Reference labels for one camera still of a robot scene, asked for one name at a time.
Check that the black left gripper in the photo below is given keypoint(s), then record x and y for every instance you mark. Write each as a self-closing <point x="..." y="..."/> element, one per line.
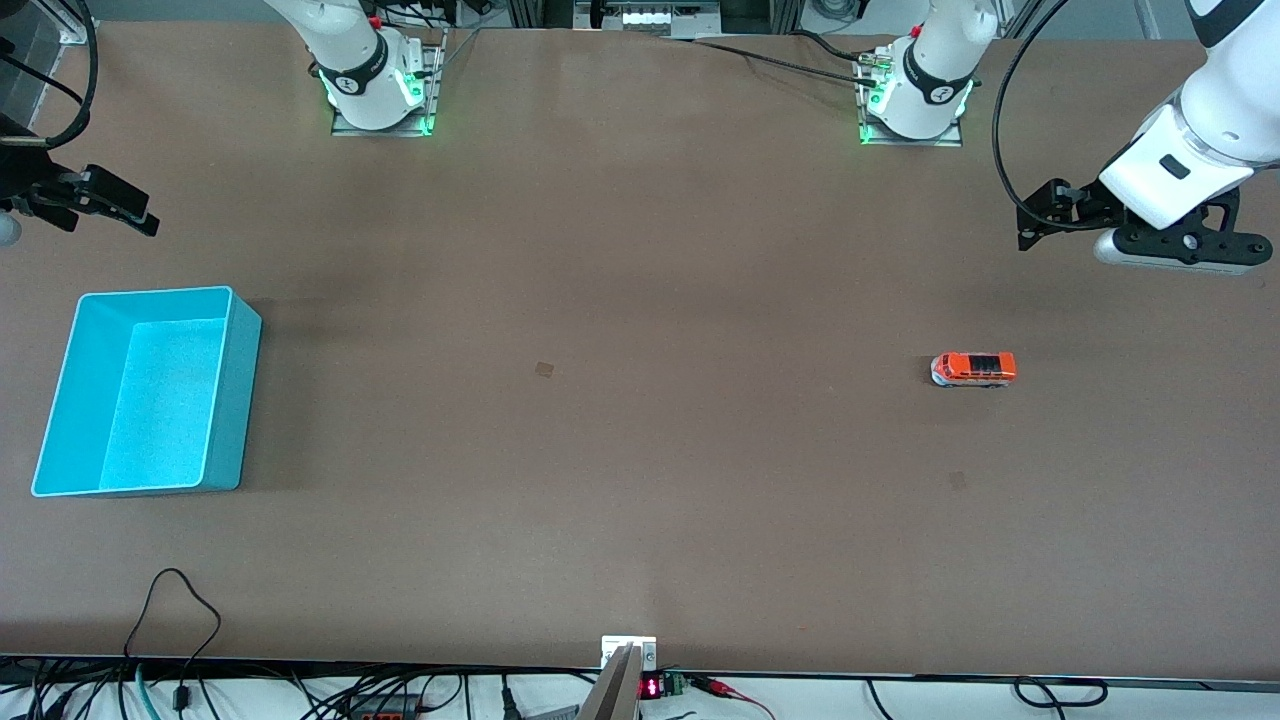
<point x="1084" y="211"/>

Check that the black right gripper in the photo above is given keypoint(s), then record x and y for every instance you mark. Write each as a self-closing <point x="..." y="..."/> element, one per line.
<point x="32" y="190"/>

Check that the orange toy bus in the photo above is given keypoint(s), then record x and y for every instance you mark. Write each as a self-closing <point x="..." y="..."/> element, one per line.
<point x="975" y="368"/>

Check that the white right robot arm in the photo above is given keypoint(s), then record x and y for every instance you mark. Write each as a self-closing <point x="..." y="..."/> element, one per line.
<point x="350" y="60"/>

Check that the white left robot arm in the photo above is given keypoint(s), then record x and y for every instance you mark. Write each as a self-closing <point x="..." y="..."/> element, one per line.
<point x="1230" y="110"/>

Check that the blue plastic box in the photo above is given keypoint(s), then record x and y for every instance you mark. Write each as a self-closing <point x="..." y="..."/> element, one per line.
<point x="150" y="400"/>

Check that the white lit panel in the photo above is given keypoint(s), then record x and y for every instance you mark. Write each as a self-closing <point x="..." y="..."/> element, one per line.
<point x="660" y="18"/>

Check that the red power strip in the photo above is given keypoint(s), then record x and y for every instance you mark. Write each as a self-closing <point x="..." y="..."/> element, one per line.
<point x="385" y="714"/>

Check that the green terminal block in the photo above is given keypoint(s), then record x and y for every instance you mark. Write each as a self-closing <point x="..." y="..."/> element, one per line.
<point x="675" y="683"/>

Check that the red digit display module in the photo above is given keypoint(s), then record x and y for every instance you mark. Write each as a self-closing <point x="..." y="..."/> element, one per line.
<point x="650" y="688"/>

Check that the metal table corner bracket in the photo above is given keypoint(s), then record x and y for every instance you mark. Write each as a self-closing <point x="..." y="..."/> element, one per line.
<point x="80" y="35"/>

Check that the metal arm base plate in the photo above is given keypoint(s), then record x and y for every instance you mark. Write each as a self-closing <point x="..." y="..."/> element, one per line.
<point x="915" y="142"/>
<point x="380" y="132"/>

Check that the aluminium frame rail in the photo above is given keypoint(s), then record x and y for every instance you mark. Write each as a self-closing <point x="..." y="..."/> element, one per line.
<point x="520" y="12"/>

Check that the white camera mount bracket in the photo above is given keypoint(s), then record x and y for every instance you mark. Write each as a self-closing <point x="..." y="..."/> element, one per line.
<point x="615" y="645"/>

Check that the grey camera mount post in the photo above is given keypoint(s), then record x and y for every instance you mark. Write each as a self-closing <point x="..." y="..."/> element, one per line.
<point x="612" y="695"/>

